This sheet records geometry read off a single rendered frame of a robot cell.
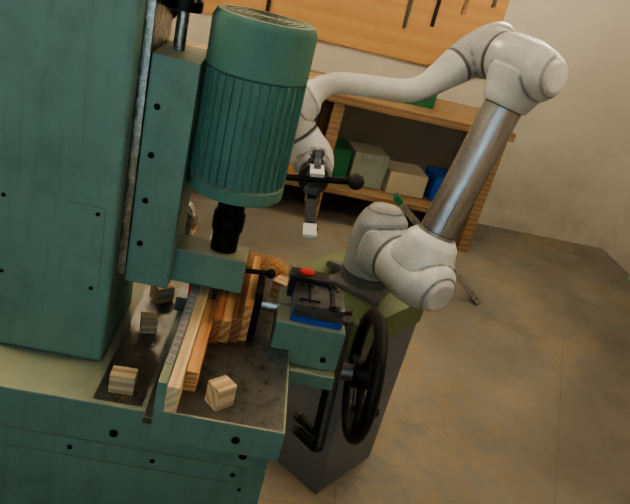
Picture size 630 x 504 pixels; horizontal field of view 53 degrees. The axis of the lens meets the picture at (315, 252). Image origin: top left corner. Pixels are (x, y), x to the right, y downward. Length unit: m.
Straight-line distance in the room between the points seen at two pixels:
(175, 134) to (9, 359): 0.52
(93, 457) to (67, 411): 0.11
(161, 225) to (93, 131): 0.20
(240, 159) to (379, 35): 3.48
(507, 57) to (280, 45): 0.79
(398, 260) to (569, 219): 3.66
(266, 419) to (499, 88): 1.02
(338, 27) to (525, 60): 2.90
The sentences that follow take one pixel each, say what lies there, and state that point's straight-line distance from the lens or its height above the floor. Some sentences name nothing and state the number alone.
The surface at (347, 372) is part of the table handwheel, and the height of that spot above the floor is 0.82.
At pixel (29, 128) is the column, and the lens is 1.13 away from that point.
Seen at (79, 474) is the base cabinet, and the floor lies 0.63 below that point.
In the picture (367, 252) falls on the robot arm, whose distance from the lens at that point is 1.85.
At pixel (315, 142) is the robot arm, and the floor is 1.17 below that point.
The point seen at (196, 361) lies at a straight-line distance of 1.09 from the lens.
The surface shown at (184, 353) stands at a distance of 1.09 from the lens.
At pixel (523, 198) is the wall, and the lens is 5.12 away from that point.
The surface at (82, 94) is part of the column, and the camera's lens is 1.09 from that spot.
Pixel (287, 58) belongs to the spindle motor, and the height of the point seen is 1.42.
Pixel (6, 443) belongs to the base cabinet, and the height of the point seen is 0.67.
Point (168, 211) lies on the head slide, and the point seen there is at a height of 1.12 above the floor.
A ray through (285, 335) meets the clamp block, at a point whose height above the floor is 0.93.
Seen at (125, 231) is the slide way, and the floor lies 1.07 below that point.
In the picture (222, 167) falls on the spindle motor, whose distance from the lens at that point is 1.10.
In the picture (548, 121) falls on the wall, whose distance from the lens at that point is 4.98.
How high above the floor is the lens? 1.59
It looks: 25 degrees down
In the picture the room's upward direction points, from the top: 15 degrees clockwise
